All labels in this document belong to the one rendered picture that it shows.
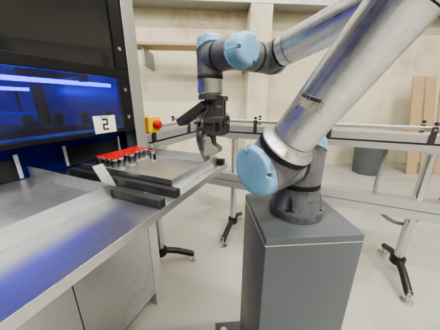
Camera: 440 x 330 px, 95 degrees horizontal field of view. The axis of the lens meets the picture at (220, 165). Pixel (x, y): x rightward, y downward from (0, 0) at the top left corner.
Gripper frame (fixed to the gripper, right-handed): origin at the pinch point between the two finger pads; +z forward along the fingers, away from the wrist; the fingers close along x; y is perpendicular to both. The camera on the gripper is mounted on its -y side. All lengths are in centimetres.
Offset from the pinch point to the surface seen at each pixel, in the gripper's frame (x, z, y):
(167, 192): -22.1, 2.6, 1.4
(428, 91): 373, -35, 191
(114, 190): -27.5, 1.7, -9.3
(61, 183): -28.4, 2.9, -28.6
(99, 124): -9.2, -10.3, -36.0
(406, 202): 85, 38, 88
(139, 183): -22.0, 1.8, -7.1
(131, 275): -6, 58, -36
